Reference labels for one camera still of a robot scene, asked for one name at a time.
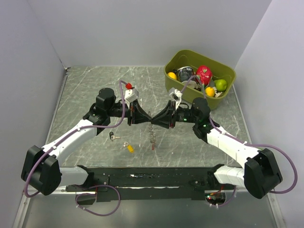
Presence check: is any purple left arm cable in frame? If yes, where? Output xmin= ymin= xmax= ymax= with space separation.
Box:
xmin=23 ymin=80 xmax=133 ymax=198

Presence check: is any green pear toy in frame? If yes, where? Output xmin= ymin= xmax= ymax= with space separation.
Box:
xmin=214 ymin=79 xmax=228 ymax=92

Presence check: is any yellow lemon toy right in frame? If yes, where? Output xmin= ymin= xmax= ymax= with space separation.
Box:
xmin=205 ymin=87 xmax=215 ymax=97

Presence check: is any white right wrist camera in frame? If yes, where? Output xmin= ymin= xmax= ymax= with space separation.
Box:
xmin=168 ymin=87 xmax=182 ymax=110

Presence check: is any red dragon fruit toy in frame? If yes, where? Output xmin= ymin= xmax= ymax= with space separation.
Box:
xmin=196 ymin=65 xmax=213 ymax=87

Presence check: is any aluminium rail frame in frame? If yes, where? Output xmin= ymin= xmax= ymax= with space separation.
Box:
xmin=22 ymin=173 xmax=275 ymax=195

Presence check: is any metal disc keyring with rings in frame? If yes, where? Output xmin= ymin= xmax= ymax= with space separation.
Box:
xmin=148 ymin=123 xmax=156 ymax=151

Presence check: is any black printed cup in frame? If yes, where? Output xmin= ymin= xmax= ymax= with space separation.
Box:
xmin=176 ymin=66 xmax=199 ymax=89

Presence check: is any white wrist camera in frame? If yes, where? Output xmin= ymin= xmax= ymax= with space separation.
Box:
xmin=168 ymin=87 xmax=182 ymax=110
xmin=124 ymin=83 xmax=139 ymax=108

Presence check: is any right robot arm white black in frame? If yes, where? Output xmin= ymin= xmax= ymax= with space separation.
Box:
xmin=151 ymin=97 xmax=283 ymax=199

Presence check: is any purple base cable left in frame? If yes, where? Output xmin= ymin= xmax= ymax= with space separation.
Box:
xmin=75 ymin=185 xmax=119 ymax=216

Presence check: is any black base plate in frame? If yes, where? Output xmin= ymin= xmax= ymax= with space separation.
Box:
xmin=66 ymin=167 xmax=234 ymax=202

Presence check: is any yellow lemon toy left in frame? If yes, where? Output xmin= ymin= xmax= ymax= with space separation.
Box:
xmin=167 ymin=72 xmax=178 ymax=80

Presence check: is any yellow tag key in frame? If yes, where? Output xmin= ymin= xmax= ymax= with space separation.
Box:
xmin=121 ymin=142 xmax=134 ymax=153

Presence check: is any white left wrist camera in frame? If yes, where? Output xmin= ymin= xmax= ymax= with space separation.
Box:
xmin=124 ymin=83 xmax=139 ymax=108

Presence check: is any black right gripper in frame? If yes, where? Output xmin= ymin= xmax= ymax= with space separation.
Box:
xmin=151 ymin=100 xmax=199 ymax=129

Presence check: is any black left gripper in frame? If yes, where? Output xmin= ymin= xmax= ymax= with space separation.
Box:
xmin=107 ymin=99 xmax=152 ymax=126

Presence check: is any olive green plastic bin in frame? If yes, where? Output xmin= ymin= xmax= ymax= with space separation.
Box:
xmin=164 ymin=49 xmax=236 ymax=110

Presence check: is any yellow lemon toy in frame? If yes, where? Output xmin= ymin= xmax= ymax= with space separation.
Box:
xmin=205 ymin=87 xmax=215 ymax=97
xmin=167 ymin=72 xmax=178 ymax=80

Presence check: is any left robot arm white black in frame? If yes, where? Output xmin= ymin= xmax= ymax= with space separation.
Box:
xmin=21 ymin=84 xmax=151 ymax=198

